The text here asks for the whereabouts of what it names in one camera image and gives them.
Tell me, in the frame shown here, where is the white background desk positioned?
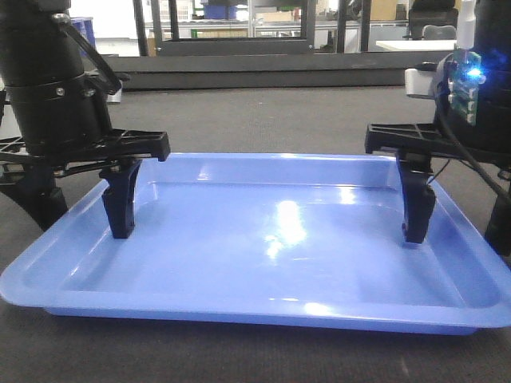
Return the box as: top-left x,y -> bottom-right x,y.
375,40 -> 457,52

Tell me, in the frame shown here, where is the black office chair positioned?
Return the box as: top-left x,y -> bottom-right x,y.
405,0 -> 458,40

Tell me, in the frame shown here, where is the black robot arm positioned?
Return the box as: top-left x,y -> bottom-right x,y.
365,1 -> 510,256
1,1 -> 170,239

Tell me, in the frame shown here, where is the blue plastic tray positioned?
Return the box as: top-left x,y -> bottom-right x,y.
1,153 -> 510,334

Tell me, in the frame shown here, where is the green circuit board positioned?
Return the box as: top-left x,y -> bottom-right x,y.
448,49 -> 486,126

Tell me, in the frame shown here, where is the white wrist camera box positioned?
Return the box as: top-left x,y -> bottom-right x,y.
405,60 -> 452,100

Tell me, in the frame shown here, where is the black metal frame rack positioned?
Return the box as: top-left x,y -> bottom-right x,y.
133,1 -> 371,57

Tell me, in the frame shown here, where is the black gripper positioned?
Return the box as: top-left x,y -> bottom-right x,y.
365,51 -> 510,257
1,72 -> 170,239

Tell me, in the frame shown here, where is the black raised table edge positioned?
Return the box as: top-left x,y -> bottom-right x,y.
106,51 -> 445,90

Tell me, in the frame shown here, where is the blue crate in background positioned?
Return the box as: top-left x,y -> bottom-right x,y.
71,17 -> 96,48

